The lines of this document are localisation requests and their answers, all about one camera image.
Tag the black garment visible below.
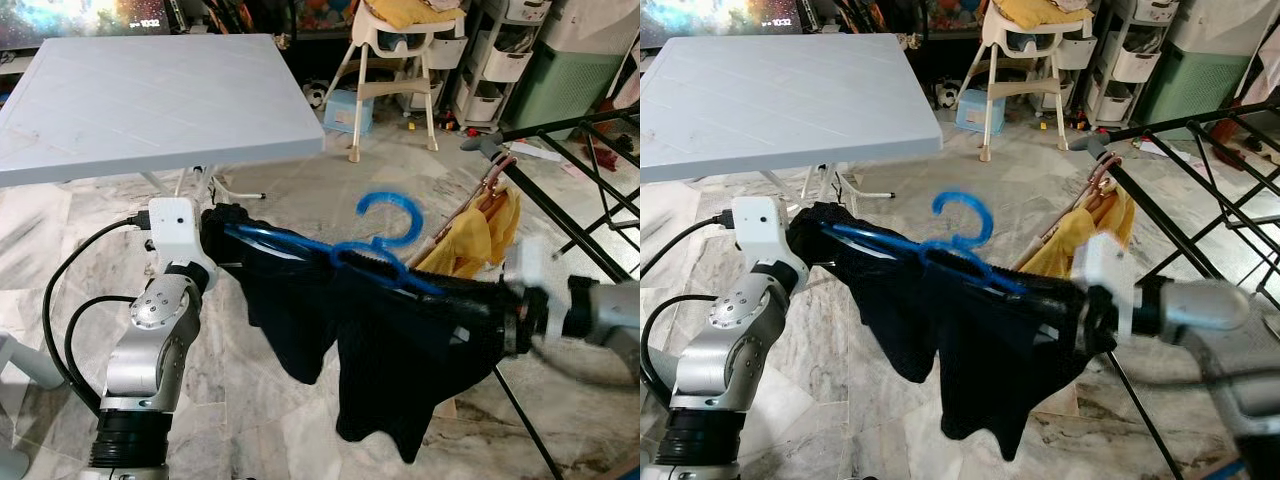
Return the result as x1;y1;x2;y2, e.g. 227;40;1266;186
200;203;531;466
787;203;1116;463

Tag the yellow seat cushion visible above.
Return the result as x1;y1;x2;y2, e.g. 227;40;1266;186
990;0;1091;29
365;0;466;31

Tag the green and white appliance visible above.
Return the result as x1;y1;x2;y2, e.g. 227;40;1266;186
500;0;629;136
1135;0;1263;141

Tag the white baby high chair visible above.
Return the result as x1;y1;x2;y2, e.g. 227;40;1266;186
968;0;1096;164
325;0;469;164

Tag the light blue box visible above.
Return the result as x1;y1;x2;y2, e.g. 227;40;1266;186
955;88;1009;134
322;88;376;137

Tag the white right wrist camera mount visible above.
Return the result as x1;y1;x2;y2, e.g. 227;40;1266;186
503;235;551;341
1075;232;1141;341

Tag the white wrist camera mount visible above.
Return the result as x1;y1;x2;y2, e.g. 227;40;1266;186
503;235;551;341
1075;232;1141;341
147;197;219;291
730;195;809;293

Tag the yellow shirt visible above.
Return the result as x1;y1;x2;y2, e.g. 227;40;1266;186
1018;190;1136;279
413;188;523;281

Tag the white drawer cart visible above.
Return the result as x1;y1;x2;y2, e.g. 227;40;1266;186
1085;0;1181;126
455;0;556;126

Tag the black metal drying rack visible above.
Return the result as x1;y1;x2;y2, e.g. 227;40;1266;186
1070;100;1280;480
462;100;640;480

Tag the light blue plastic table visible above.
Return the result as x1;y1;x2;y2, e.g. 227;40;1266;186
0;33;326;201
640;33;944;201

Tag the flat screen television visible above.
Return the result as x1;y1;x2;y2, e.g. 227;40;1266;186
0;0;186;51
640;0;806;37

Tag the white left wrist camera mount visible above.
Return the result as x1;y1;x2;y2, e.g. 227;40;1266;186
147;197;219;291
730;195;809;293

